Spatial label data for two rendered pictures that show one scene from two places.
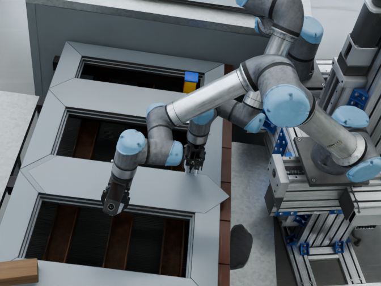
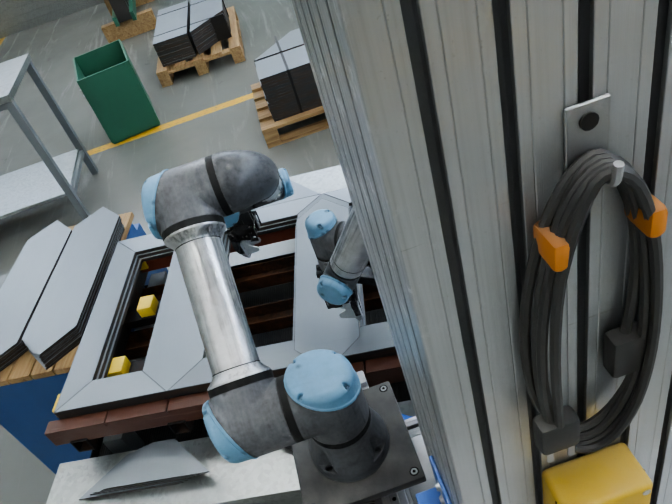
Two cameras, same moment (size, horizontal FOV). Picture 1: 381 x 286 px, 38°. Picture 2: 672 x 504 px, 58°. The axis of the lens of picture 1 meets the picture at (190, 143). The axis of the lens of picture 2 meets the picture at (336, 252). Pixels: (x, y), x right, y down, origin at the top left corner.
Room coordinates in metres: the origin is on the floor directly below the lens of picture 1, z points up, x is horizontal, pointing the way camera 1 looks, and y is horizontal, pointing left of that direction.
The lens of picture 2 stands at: (1.65, -1.12, 2.04)
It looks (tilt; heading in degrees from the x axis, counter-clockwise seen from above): 40 degrees down; 105
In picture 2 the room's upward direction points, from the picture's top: 19 degrees counter-clockwise
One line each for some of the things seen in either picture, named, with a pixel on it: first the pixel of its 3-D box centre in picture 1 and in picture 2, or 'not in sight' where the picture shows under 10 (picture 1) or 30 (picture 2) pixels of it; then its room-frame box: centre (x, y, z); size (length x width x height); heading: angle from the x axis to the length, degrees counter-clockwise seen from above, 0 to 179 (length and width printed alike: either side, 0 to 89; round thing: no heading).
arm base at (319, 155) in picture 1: (335, 149); (344, 430); (1.39, -0.51, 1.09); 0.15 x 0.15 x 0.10
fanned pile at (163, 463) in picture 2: not in sight; (146, 465); (0.73, -0.30, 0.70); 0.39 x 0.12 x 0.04; 4
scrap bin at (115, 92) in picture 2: not in sight; (114, 92); (-0.88, 3.38, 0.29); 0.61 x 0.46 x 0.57; 115
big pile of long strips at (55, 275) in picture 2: not in sight; (53, 283); (0.21, 0.39, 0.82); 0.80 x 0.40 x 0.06; 94
